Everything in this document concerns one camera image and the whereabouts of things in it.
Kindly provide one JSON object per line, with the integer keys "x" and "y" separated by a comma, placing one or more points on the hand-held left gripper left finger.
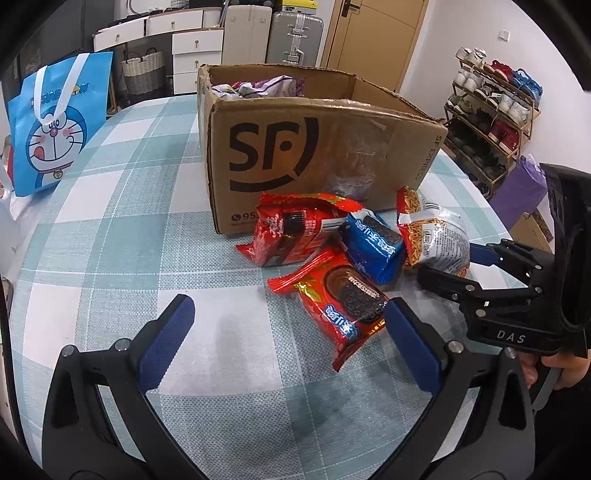
{"x": 166, "y": 337}

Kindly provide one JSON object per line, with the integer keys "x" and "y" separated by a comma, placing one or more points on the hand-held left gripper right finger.
{"x": 411, "y": 341}

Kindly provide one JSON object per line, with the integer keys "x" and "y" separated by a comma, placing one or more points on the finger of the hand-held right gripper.
{"x": 480, "y": 254}
{"x": 443, "y": 284}

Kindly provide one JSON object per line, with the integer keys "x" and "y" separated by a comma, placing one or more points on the noodle stick snack packet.
{"x": 434, "y": 235}

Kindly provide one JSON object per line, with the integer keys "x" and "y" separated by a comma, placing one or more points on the red cookie packet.
{"x": 341, "y": 304}

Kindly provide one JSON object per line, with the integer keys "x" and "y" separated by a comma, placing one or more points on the blue cookie packet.
{"x": 374, "y": 244}

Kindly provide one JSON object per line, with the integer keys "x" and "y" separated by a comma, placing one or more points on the red packet with black patch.
{"x": 291, "y": 226}

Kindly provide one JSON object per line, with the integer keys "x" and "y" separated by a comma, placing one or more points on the brown cardboard box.
{"x": 346, "y": 147}

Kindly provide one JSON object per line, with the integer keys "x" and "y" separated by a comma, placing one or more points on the purple snack packet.
{"x": 272, "y": 85}

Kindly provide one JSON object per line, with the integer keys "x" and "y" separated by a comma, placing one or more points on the person's right hand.
{"x": 575, "y": 371}

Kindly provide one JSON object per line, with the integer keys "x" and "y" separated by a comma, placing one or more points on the small cardboard box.
{"x": 531, "y": 230}

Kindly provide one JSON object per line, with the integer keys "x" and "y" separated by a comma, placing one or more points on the purple plastic bag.
{"x": 517, "y": 189}

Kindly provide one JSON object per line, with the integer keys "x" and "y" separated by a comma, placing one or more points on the shoe rack with shoes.
{"x": 494, "y": 120}

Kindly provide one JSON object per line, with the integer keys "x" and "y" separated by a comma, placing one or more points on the blue cartoon tote bag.
{"x": 55, "y": 134}

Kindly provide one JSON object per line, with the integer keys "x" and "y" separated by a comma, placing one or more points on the wooden door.
{"x": 369, "y": 41}

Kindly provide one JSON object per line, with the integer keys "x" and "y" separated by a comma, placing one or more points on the woven basket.
{"x": 143, "y": 74}

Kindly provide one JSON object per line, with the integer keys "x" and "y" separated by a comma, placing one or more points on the silver suitcase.
{"x": 295, "y": 41}

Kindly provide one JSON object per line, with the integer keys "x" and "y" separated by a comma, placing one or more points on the white drawer cabinet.
{"x": 194, "y": 41}

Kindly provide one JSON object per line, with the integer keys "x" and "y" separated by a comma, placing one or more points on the yellow and black shoe box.
{"x": 300, "y": 5}

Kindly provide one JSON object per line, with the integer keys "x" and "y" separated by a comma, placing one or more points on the beige suitcase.
{"x": 247, "y": 37}

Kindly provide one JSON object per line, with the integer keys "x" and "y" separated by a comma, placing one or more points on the dark grey fridge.
{"x": 69, "y": 32}

